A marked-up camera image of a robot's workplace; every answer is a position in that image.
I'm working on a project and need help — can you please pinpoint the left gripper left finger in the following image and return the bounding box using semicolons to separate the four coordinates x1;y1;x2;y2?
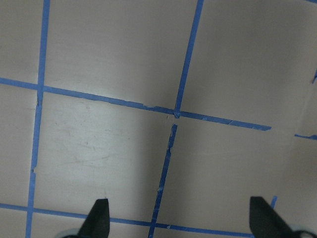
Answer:
77;198;110;238

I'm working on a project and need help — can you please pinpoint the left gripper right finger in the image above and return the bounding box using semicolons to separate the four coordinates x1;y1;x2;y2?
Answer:
249;196;293;238

